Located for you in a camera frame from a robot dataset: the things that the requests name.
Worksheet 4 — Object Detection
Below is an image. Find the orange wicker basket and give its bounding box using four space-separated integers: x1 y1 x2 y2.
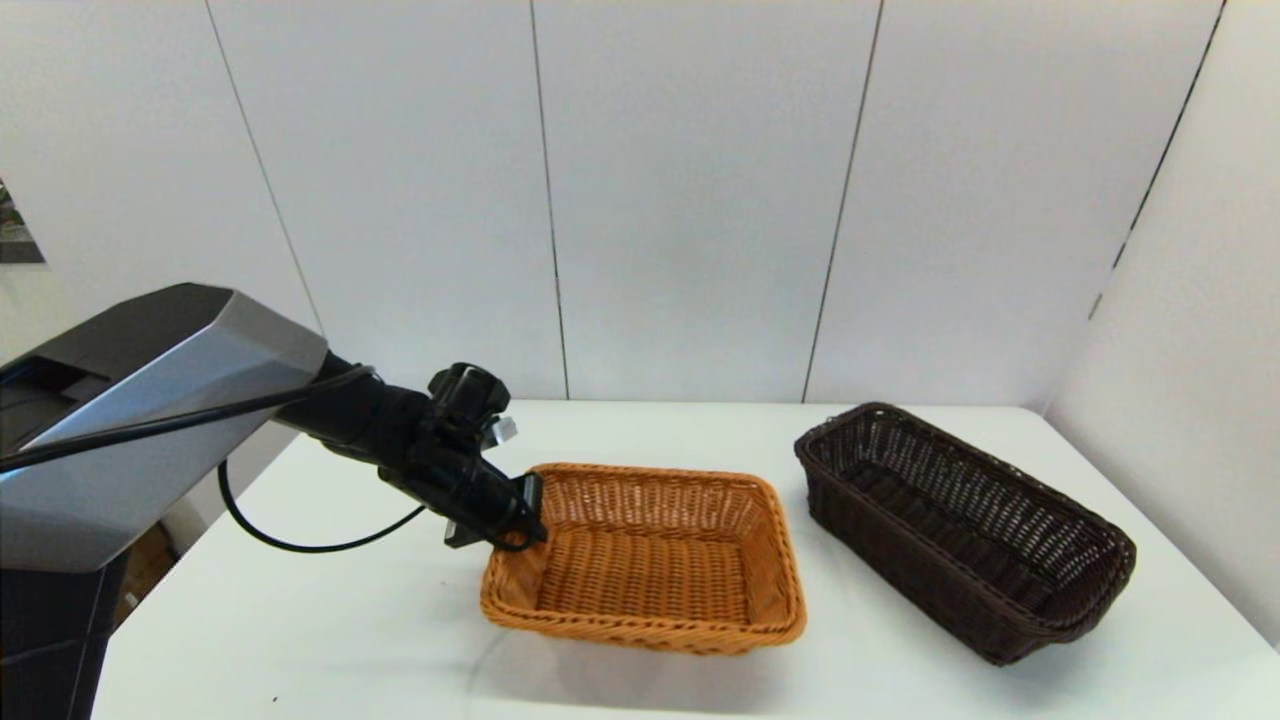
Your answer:
479 462 809 657

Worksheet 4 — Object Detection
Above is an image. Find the dark brown wicker basket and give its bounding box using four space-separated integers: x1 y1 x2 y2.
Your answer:
793 403 1138 666

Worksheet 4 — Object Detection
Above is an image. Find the brown cardboard box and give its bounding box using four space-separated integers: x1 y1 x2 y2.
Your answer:
120 522 166 576
116 560 173 629

